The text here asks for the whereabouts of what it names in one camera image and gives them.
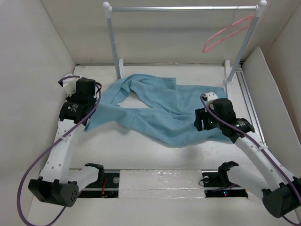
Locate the pink clothes hanger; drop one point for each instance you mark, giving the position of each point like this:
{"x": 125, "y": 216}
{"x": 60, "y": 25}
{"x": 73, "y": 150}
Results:
{"x": 233, "y": 28}

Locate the aluminium side rail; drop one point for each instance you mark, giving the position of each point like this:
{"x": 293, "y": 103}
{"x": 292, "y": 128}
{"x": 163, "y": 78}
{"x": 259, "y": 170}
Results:
{"x": 249, "y": 103}

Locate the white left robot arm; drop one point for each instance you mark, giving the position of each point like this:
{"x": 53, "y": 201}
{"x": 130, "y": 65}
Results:
{"x": 55, "y": 184}

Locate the white metal clothes rack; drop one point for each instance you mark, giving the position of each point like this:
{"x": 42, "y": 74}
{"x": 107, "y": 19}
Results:
{"x": 229, "y": 71}

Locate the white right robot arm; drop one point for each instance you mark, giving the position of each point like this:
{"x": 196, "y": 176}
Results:
{"x": 278, "y": 189}

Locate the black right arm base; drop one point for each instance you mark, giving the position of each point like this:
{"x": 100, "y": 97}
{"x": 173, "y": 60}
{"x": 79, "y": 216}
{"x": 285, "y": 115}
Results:
{"x": 216, "y": 183}

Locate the light blue trousers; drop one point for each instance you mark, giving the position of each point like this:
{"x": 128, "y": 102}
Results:
{"x": 156, "y": 107}

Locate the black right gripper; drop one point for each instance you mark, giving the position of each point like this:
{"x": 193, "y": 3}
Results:
{"x": 201, "y": 113}

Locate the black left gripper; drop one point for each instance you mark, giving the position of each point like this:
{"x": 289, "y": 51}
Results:
{"x": 72, "y": 96}

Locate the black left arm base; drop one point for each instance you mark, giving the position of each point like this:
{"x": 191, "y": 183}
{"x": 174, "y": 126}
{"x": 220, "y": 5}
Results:
{"x": 106, "y": 186}

